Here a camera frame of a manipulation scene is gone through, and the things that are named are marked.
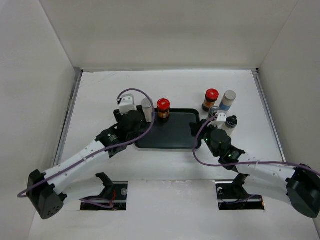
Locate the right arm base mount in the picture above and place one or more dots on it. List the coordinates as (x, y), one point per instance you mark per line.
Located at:
(231, 196)

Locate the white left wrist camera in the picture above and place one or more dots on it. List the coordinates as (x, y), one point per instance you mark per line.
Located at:
(126, 103)

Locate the red lid sauce jar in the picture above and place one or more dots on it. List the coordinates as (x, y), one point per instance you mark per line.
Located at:
(211, 96)

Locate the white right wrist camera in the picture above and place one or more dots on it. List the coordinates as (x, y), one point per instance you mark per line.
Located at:
(221, 118)

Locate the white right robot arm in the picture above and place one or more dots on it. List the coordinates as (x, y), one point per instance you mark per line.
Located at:
(298, 185)

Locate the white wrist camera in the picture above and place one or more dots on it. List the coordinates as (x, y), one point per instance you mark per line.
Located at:
(126, 103)
(221, 118)

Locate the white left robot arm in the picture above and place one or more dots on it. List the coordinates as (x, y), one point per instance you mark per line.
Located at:
(50, 190)

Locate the black cap white bottle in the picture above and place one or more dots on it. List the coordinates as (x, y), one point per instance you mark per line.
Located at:
(230, 124)

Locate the blue label spice shaker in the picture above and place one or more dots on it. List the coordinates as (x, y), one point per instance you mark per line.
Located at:
(227, 100)

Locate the clear lid salt grinder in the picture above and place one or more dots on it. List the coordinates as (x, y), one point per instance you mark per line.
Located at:
(213, 112)

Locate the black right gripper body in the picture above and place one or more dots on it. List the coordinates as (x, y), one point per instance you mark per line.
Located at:
(207, 138)

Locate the red lid chili jar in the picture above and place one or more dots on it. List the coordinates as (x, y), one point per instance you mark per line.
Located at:
(163, 109)

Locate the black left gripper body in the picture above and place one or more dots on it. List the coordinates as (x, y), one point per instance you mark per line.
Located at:
(119, 116)

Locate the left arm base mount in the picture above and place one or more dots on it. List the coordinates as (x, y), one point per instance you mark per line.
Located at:
(112, 198)

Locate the black rectangular tray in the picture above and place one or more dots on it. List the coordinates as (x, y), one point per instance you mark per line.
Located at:
(174, 134)

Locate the silver lid blue shaker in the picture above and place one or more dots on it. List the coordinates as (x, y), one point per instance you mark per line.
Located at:
(147, 110)

